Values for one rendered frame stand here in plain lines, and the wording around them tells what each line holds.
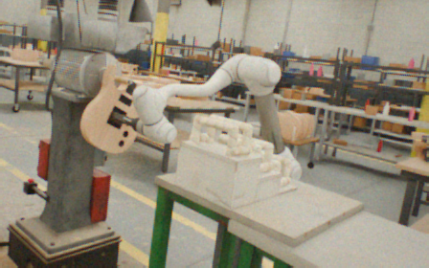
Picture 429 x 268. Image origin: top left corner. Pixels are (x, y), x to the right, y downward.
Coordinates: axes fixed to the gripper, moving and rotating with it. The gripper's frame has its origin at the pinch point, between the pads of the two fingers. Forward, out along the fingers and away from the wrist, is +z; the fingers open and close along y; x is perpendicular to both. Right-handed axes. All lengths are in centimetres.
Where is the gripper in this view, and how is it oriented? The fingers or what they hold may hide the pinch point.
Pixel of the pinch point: (117, 118)
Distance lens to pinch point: 209.7
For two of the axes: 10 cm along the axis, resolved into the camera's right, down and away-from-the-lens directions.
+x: 3.9, -9.0, 1.7
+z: -7.2, -1.9, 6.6
